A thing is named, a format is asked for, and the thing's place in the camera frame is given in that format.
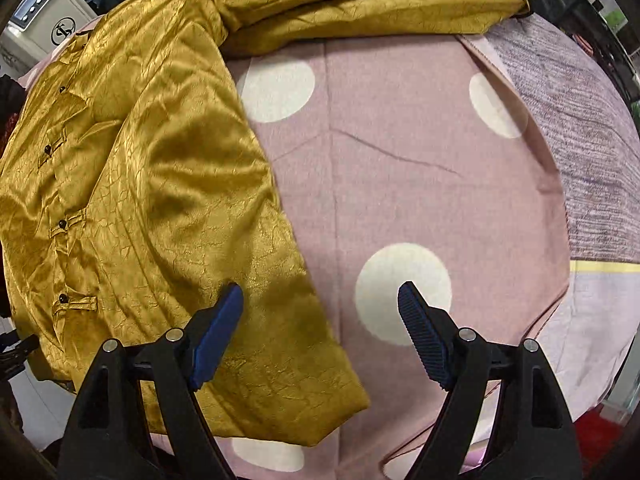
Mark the pink polka dot blanket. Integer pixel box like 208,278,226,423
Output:
20,0,573,480

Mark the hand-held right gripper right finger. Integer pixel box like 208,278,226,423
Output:
397,281,583,480

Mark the dark cloth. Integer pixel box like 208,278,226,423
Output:
0,75,28,156

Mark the golden satin jacket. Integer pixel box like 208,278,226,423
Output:
0,0,531,448

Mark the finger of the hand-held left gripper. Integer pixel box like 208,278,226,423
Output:
0,332,40,381

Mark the grey lilac striped bedsheet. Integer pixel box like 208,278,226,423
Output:
385,12,640,476

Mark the cream machine with control panel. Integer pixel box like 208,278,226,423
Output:
0,0,101,78

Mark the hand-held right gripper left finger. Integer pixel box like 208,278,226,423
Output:
59,282,245,480

